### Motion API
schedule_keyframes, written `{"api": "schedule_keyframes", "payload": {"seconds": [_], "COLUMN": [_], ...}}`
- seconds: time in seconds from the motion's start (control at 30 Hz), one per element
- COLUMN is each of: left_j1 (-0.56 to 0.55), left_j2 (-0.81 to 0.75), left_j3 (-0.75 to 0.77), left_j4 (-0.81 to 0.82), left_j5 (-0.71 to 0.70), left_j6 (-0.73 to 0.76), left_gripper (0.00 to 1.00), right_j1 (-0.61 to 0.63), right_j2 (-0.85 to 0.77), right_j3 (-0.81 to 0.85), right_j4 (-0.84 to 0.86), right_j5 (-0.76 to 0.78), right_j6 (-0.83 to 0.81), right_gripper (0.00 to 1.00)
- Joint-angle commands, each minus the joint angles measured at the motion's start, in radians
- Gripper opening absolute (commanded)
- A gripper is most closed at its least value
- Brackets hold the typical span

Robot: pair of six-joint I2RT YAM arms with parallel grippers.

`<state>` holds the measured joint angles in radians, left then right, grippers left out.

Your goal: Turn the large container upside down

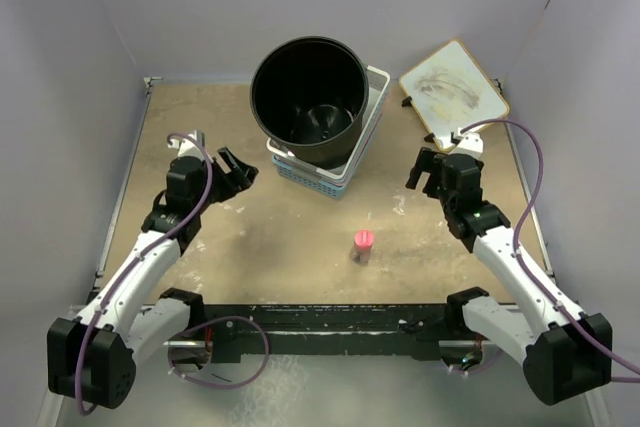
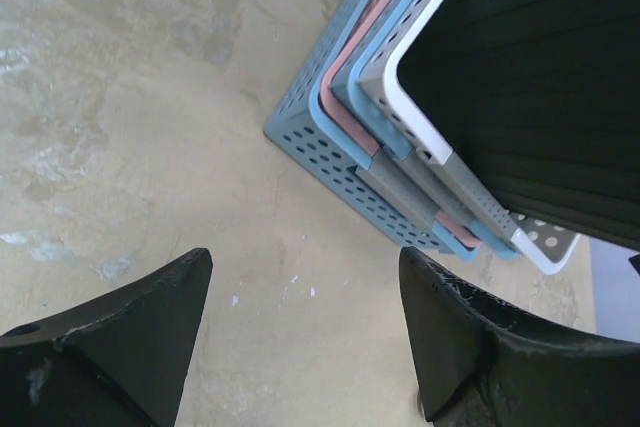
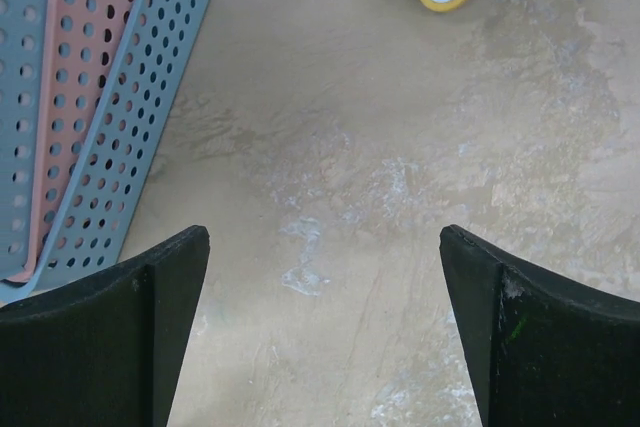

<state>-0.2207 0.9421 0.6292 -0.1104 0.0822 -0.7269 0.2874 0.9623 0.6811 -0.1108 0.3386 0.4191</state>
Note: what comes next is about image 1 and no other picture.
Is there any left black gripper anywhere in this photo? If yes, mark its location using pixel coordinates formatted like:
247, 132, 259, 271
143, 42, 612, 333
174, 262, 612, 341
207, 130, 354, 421
192, 148, 256, 214

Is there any large black plastic container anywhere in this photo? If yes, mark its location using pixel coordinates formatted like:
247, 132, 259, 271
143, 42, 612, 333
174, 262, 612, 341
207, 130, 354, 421
250, 36, 369, 169

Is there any white perforated plastic basket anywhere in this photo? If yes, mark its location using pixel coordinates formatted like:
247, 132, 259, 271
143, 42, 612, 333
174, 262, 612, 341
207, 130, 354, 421
266, 66, 390, 185

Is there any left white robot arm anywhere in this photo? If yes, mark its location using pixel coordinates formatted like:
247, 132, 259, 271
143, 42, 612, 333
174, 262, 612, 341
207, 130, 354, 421
46, 145, 259, 416

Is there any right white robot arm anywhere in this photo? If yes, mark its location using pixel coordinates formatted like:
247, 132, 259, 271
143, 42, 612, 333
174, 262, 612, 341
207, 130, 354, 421
406, 148, 613, 405

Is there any blue perforated plastic basket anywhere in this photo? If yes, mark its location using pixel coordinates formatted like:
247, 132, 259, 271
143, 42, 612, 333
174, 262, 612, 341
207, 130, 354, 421
271, 111, 382, 201

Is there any pink capped small bottle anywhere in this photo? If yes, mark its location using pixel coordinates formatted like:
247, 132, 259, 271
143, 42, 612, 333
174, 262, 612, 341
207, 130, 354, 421
352, 229, 374, 264

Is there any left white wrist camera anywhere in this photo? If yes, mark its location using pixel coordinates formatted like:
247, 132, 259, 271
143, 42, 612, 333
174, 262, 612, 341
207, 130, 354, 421
167, 130, 206, 160

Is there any small whiteboard with wooden frame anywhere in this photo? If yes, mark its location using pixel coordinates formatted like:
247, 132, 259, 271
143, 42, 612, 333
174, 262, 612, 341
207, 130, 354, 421
399, 39, 510, 152

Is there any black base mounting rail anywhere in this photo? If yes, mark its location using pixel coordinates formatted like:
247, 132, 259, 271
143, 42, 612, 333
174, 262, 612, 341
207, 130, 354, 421
171, 304, 491, 364

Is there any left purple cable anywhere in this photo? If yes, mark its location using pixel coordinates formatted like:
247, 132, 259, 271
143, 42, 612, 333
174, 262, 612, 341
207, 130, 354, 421
73, 132, 214, 417

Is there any aluminium table frame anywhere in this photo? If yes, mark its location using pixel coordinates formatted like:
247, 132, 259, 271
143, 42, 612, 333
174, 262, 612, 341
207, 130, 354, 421
34, 76, 166, 427

